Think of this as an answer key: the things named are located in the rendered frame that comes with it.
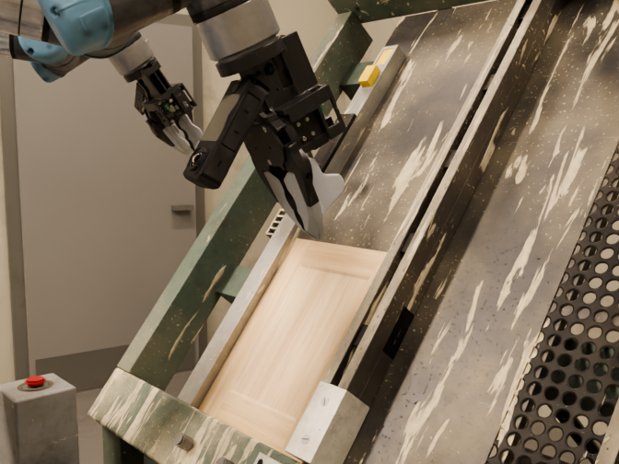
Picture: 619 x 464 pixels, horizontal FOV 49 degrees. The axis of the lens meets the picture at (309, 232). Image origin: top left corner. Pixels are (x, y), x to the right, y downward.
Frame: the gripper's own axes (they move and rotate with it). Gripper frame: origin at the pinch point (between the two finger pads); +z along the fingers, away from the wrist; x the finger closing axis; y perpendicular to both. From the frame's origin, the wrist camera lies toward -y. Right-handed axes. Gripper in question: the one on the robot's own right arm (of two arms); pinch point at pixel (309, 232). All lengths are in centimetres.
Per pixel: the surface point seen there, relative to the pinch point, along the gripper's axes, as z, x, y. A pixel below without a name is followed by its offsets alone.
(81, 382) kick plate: 139, 324, -5
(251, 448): 43, 36, -8
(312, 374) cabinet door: 39, 37, 8
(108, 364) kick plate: 139, 324, 12
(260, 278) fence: 30, 62, 17
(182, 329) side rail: 39, 84, 3
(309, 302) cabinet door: 33, 47, 18
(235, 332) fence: 35, 60, 6
